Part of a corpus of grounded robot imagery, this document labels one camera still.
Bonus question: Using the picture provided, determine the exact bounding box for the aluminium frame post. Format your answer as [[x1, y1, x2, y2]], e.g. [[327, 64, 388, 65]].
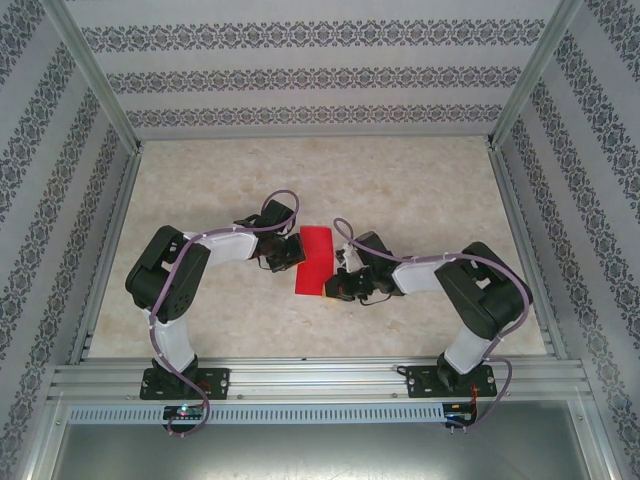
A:
[[47, 0, 145, 154], [487, 0, 586, 150]]

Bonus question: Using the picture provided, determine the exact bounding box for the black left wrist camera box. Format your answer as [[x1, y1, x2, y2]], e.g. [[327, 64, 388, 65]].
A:
[[260, 199, 296, 233]]

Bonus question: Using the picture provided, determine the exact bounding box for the long aluminium mounting rail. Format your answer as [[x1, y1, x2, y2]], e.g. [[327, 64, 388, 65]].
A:
[[47, 355, 596, 402]]

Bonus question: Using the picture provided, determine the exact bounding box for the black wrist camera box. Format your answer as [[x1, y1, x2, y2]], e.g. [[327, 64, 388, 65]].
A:
[[260, 199, 296, 233], [353, 230, 395, 269]]

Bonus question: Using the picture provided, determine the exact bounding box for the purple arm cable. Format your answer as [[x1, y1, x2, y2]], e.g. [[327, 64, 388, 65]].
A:
[[148, 189, 301, 440], [332, 216, 534, 435]]

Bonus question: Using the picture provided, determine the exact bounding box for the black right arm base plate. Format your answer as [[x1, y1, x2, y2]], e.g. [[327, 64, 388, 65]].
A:
[[406, 363, 497, 400]]

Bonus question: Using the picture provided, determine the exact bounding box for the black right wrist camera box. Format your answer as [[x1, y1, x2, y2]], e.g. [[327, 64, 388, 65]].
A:
[[353, 230, 395, 269]]

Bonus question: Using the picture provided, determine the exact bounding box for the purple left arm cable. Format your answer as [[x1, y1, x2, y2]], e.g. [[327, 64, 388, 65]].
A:
[[148, 189, 301, 440]]

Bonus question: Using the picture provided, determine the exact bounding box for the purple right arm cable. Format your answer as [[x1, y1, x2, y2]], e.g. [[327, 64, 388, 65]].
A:
[[332, 216, 534, 435]]

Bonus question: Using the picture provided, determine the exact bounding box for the grey metal sheet shelf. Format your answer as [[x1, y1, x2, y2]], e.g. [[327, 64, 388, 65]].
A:
[[49, 422, 594, 480]]

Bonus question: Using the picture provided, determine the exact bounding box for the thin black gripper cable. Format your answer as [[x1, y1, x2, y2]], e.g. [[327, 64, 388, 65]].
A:
[[251, 253, 294, 276], [358, 291, 402, 307]]

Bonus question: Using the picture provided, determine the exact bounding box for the aluminium table side rail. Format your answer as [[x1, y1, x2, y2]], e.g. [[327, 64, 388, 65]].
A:
[[67, 144, 146, 365], [487, 144, 570, 362]]

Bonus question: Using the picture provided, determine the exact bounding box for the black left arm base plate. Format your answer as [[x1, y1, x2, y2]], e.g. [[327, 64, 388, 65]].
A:
[[138, 366, 232, 402]]

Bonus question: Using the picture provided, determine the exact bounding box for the red paper sheet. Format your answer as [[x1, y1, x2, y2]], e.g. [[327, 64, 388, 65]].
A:
[[293, 225, 335, 297]]

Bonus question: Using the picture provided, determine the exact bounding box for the slotted grey cable duct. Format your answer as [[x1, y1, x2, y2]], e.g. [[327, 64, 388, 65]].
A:
[[66, 402, 481, 425]]

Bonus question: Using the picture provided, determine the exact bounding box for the aluminium frame upright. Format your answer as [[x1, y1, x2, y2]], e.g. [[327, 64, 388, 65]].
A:
[[569, 394, 629, 480], [14, 394, 69, 480]]

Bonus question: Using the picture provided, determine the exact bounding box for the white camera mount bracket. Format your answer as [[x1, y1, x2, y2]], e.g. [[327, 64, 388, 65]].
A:
[[335, 243, 359, 269]]

